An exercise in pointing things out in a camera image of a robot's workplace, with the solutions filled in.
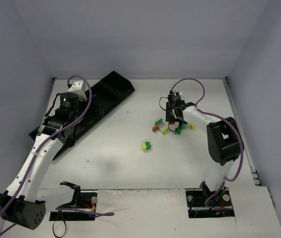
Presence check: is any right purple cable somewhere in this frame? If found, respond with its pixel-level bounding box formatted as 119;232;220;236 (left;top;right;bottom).
171;78;245;211

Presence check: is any purple cable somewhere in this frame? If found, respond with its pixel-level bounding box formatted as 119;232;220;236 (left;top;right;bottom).
0;75;115;238
171;78;245;211

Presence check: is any green lego brick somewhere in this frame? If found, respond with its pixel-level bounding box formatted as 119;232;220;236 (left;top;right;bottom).
174;127;182;135

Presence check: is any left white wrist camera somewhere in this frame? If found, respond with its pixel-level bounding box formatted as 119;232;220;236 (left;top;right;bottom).
68;80;86;101

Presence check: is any black cable loop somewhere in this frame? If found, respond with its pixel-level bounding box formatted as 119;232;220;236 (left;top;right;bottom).
52;210;69;238

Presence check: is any black five-compartment sorting tray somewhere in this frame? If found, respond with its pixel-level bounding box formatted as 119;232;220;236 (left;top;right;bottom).
29;71;135;158

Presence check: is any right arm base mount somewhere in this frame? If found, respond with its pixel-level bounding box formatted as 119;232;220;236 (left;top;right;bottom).
185;187;235;219

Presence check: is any brown purple lime lego stack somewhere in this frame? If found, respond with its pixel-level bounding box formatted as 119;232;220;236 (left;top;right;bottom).
152;123;168;135

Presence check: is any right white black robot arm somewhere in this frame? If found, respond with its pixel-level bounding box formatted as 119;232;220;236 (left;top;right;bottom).
165;91;244;195

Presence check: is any lime and green lego stack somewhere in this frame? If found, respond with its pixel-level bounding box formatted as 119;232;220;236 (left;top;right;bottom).
141;141;151;152

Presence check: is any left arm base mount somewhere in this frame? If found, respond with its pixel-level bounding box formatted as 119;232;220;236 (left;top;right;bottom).
49;181;97;222

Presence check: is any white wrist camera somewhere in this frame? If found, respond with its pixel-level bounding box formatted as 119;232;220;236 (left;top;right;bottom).
168;91;182;105
68;80;86;101

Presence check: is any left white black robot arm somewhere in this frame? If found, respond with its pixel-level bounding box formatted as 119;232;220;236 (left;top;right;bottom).
0;92;104;230

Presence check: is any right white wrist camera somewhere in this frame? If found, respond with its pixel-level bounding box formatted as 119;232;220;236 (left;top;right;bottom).
168;91;182;105

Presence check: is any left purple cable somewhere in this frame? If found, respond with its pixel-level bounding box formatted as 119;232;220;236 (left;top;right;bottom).
0;75;115;238

